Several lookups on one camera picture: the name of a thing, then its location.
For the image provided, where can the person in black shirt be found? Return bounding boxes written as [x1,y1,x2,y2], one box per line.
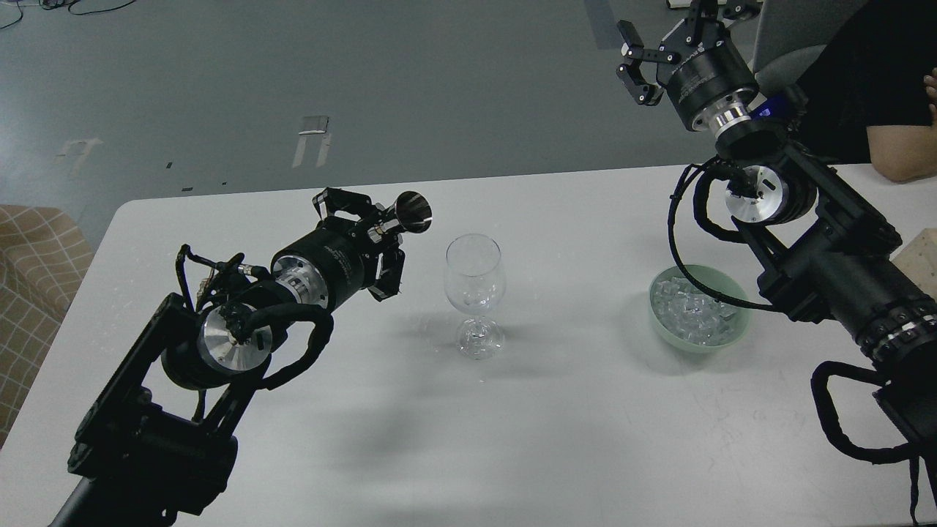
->
[794,1,936,182]

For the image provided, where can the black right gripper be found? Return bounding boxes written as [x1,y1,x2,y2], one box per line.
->
[616,1,762,133]

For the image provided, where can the beige checked chair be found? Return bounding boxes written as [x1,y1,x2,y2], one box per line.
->
[1,204,94,443]

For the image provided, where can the pile of ice cubes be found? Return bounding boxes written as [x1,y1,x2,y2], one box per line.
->
[650,276,742,347]

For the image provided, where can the steel double jigger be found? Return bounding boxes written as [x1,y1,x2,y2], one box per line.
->
[367,191,433,243]

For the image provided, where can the clear wine glass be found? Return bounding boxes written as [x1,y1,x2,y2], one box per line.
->
[444,233,507,360]

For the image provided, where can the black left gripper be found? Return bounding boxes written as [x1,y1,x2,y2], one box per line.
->
[271,187,406,313]

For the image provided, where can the person's hand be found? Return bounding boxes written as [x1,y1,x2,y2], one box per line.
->
[923,67,937,122]

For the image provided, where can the green bowl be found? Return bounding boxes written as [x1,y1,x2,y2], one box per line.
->
[647,266,750,354]

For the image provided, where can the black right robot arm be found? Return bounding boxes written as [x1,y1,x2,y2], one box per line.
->
[618,1,935,516]

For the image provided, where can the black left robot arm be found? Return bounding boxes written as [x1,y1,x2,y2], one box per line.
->
[51,189,433,526]

